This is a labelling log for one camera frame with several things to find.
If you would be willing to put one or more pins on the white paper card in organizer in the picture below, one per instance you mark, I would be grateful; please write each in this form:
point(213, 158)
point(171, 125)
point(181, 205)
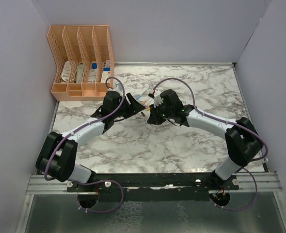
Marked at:
point(66, 72)

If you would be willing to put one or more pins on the peach plastic file organizer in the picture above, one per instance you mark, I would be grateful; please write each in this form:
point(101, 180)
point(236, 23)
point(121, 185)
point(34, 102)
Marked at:
point(84, 57)

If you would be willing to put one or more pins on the white device in organizer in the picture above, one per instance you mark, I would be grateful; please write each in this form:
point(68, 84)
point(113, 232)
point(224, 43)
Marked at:
point(79, 73)

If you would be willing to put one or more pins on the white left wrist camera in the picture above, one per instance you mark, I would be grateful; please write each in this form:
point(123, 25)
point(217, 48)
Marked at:
point(117, 87)

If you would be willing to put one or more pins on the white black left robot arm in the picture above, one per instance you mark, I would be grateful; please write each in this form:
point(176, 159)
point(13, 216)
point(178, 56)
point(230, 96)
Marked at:
point(57, 158)

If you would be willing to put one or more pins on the red white box in organizer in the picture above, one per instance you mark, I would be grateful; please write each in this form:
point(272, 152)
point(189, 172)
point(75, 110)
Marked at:
point(106, 71)

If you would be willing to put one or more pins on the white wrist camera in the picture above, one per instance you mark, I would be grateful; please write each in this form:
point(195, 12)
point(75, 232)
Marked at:
point(156, 98)
point(117, 87)

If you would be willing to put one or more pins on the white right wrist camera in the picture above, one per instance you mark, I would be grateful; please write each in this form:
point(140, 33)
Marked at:
point(156, 98)

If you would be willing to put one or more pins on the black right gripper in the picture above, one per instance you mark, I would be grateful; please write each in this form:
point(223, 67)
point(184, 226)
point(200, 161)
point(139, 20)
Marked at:
point(153, 118)

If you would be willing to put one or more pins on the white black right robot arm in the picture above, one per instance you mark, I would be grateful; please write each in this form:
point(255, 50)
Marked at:
point(240, 135)

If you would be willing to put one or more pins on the blue white box in organizer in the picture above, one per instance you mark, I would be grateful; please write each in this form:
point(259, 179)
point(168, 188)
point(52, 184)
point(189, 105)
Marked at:
point(92, 73)

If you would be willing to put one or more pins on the blue cap marker pen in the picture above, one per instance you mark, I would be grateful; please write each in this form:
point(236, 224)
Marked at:
point(142, 93)

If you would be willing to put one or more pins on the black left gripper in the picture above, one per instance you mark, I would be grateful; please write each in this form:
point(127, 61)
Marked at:
point(133, 108)

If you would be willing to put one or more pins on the black metal base rail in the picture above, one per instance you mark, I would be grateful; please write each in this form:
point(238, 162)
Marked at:
point(151, 186)

